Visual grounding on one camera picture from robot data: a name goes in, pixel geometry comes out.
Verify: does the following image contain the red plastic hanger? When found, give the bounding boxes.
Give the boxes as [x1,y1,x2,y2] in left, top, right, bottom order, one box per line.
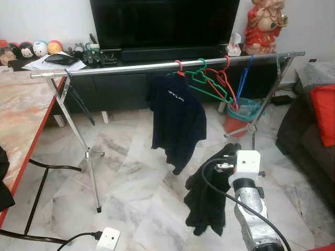
[212,55,239,113]
[173,59,186,76]

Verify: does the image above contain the green plastic hanger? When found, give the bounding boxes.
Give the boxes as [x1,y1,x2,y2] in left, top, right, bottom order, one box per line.
[167,58,233,105]

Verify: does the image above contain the black t-shirt green print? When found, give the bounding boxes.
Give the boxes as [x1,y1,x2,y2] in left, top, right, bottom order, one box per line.
[183,142,242,236]

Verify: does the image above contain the blue plastic hanger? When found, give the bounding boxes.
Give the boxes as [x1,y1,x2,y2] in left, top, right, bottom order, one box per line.
[234,54,254,105]

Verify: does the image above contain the red cushion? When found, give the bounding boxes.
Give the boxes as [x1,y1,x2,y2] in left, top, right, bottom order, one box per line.
[310,84,335,148]

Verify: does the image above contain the dark grey fabric sofa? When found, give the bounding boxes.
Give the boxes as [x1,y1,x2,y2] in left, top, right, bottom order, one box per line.
[276,78,335,210]

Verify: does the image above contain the side table lace cloth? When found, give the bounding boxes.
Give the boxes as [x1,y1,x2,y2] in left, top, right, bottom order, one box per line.
[296,60,335,89]

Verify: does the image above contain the orange bucket teal liner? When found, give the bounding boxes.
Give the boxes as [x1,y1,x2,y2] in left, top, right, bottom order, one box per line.
[224,97,262,138]

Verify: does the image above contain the red laughing buddha statue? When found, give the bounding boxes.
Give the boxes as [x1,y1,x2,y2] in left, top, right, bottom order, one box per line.
[242,0,288,55]

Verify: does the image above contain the navy blue shirt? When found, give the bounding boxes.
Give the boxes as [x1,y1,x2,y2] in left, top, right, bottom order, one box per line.
[146,73,207,176]

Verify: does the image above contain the black soundbar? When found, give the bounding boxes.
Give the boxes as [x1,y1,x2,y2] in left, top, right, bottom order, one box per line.
[120,47,227,63]

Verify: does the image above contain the black flat screen television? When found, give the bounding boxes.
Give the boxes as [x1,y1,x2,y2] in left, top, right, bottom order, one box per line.
[89,0,240,50]

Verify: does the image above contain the silver metal clothes rack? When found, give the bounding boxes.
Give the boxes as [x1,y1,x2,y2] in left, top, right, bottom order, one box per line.
[29,51,306,213]

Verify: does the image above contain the small electronic gadgets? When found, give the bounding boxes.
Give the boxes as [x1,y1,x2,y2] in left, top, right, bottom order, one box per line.
[71,34,121,66]

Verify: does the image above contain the black wallet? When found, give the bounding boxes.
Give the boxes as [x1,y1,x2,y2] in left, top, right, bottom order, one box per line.
[44,52,79,66]

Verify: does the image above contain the orange round plush toy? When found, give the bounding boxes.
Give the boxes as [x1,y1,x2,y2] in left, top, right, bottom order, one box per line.
[47,40,63,55]

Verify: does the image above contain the white paper stack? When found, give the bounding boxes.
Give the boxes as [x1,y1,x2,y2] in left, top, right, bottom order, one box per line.
[22,51,87,72]

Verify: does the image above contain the white round plush toy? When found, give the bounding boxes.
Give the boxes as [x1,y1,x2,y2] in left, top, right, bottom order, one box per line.
[32,41,49,57]

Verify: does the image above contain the pink marble dining table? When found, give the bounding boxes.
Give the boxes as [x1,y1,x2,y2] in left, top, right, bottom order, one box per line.
[0,68,66,228]

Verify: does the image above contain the black mouse plush toy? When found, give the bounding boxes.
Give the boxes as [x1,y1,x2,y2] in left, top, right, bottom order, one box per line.
[17,42,35,59]

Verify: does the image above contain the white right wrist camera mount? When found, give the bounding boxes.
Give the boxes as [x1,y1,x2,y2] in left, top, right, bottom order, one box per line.
[234,150,262,181]

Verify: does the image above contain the dark metal chair frame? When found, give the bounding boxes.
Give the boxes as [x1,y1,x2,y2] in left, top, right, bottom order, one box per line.
[0,157,82,245]

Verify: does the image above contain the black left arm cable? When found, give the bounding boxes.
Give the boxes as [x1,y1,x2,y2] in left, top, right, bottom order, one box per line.
[57,230,104,251]

